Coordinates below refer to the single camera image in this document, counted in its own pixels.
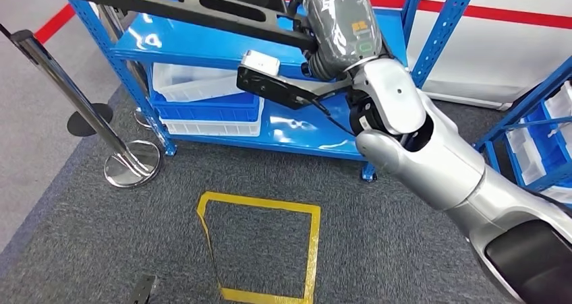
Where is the white car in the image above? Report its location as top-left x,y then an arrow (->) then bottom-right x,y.
366,0 -> 572,111

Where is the black stanchion post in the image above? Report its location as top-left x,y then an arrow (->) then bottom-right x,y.
0,22 -> 114,138

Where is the red barrier belt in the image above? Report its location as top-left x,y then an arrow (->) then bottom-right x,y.
34,0 -> 572,44

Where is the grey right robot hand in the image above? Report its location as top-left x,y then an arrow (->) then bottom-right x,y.
290,0 -> 384,71

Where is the chrome stanchion post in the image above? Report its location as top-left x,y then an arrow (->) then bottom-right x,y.
9,29 -> 163,189
96,5 -> 155,129

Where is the black perforated bracket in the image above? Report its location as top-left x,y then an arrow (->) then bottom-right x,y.
130,274 -> 157,304

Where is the yellow floor tape square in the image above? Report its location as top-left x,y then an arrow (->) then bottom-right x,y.
196,191 -> 322,304

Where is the long black plastic part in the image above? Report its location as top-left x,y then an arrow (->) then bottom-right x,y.
0,0 -> 319,53

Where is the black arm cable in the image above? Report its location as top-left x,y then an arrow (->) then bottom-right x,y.
312,97 -> 358,137

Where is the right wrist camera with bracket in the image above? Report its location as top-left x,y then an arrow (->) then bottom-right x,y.
235,49 -> 354,111

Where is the blue plastic crate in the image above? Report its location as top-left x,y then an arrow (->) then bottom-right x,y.
149,92 -> 261,122
525,103 -> 572,178

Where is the translucent white plastic crate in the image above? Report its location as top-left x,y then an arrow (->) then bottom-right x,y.
152,63 -> 251,102
542,80 -> 572,120
505,121 -> 548,186

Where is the blue metal shelf rack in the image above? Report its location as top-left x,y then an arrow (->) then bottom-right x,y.
474,56 -> 572,205
67,0 -> 481,182

